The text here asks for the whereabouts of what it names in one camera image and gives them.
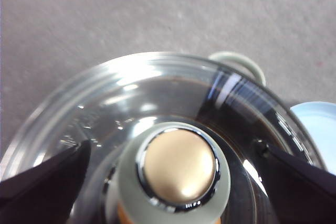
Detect blue round plate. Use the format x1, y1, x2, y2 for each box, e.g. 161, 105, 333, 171
288, 101, 336, 176

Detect pale green electric steamer pot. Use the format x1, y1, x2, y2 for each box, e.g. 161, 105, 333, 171
208, 50, 266, 87

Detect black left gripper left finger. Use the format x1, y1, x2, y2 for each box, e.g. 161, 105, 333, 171
0, 140, 91, 224

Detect glass lid with green knob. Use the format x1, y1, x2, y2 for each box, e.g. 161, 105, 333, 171
0, 51, 329, 224

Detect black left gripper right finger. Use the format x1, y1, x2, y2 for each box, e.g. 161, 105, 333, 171
256, 140, 336, 224

